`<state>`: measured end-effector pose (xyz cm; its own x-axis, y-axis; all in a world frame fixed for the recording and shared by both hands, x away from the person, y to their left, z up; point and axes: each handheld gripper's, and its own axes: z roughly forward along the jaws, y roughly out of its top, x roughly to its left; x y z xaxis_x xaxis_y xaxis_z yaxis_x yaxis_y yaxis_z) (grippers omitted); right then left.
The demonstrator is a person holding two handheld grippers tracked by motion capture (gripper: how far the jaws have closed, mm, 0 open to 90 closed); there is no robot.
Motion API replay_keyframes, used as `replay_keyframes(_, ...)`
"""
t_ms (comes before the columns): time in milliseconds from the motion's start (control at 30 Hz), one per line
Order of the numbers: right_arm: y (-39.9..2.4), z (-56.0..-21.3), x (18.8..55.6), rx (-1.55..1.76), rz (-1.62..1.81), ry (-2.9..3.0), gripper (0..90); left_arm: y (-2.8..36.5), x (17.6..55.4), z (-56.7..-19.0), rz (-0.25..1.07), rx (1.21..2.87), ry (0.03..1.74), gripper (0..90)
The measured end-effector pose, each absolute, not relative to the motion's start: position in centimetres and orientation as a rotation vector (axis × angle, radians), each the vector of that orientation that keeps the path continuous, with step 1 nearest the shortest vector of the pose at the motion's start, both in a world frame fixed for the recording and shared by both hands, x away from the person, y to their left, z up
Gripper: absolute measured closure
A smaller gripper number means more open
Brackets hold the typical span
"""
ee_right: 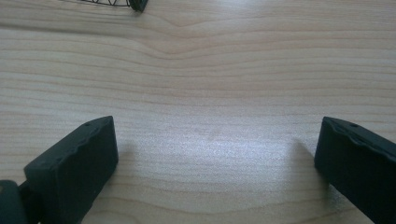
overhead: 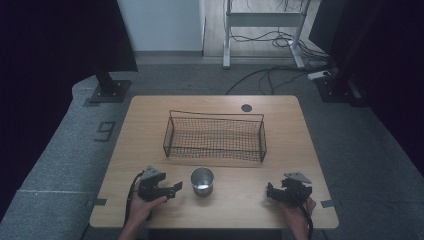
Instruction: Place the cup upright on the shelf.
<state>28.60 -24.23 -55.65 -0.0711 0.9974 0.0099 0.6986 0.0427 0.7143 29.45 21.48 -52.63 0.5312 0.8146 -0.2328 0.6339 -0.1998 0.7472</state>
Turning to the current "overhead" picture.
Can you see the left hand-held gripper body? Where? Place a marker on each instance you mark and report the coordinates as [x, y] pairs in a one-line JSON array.
[[150, 188]]

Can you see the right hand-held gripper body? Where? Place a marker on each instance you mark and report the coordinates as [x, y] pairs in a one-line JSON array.
[[297, 191]]

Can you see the metal cup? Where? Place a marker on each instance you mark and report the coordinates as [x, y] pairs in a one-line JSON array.
[[202, 181]]

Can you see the person's right hand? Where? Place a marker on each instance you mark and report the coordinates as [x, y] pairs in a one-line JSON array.
[[300, 215]]

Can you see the person's left hand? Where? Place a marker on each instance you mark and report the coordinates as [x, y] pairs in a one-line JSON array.
[[141, 211]]

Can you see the grey tape piece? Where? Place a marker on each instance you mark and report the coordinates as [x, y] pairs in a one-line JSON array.
[[99, 201], [327, 203]]

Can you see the round black table grommet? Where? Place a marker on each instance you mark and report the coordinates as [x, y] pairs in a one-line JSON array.
[[246, 108]]

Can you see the white power strip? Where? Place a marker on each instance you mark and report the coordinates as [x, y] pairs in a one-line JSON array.
[[318, 74]]

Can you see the dark curtain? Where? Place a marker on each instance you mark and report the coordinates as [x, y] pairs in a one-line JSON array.
[[383, 66], [50, 66]]

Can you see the black stand with base plate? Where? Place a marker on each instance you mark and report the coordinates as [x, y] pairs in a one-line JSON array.
[[108, 88], [336, 88]]

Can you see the white metal desk frame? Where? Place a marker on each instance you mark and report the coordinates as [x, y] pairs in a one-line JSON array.
[[263, 19]]

